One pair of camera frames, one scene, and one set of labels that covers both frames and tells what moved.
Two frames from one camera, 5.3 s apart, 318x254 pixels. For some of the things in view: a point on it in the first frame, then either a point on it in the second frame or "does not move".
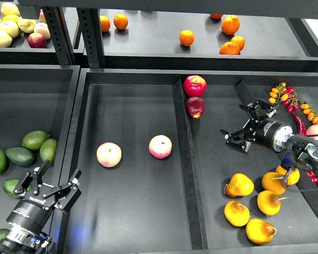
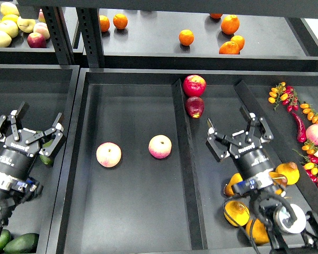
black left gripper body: x=38 y=199 → x=20 y=145
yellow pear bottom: x=260 y=232 does not move
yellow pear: x=237 y=213 does not move
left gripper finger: x=68 y=192 → x=55 y=132
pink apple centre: x=160 y=146 does not move
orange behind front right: x=240 y=41 does not move
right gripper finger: x=260 y=109 → x=258 y=125
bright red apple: x=194 y=85 does not move
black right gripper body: x=254 y=129 → x=238 y=151
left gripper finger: x=38 y=172 → x=14 y=121
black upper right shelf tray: x=193 y=40 does not move
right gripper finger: x=238 y=139 → x=219 y=144
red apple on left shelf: x=37 y=40 does not move
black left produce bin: x=23 y=99 does not move
